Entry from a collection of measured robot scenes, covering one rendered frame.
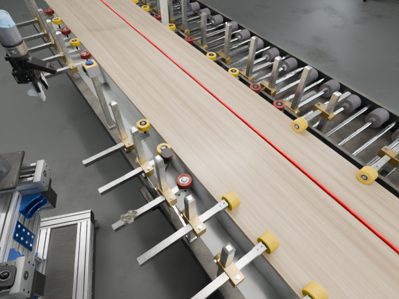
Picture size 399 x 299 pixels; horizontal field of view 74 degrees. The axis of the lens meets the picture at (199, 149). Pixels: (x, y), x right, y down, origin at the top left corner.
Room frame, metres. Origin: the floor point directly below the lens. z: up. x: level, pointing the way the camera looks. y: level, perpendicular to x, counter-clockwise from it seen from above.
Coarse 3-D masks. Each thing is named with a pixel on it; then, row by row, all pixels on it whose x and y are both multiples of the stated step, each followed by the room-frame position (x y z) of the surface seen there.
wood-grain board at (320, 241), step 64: (64, 0) 3.05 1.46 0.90; (128, 0) 3.07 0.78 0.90; (128, 64) 1.85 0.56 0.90; (192, 64) 1.85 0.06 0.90; (192, 128) 1.15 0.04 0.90; (256, 128) 1.15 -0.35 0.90; (256, 192) 0.70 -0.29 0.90; (320, 192) 0.70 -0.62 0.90; (384, 192) 0.70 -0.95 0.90; (320, 256) 0.38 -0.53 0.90; (384, 256) 0.38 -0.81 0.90
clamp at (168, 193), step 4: (168, 188) 0.74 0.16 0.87; (160, 192) 0.72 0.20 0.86; (164, 192) 0.71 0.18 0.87; (168, 192) 0.71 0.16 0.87; (172, 192) 0.71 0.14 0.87; (164, 196) 0.69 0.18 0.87; (168, 196) 0.69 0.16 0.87; (168, 200) 0.67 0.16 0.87; (172, 200) 0.67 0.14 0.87; (176, 200) 0.68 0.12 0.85; (168, 204) 0.66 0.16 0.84; (172, 204) 0.66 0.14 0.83
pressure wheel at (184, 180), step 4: (180, 176) 0.79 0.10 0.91; (184, 176) 0.79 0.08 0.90; (188, 176) 0.79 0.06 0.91; (176, 180) 0.76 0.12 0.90; (180, 180) 0.76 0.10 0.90; (184, 180) 0.76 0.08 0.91; (188, 180) 0.76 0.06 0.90; (180, 184) 0.74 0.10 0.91; (184, 184) 0.74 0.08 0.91; (188, 184) 0.74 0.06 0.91; (180, 188) 0.73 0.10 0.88; (184, 188) 0.73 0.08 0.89
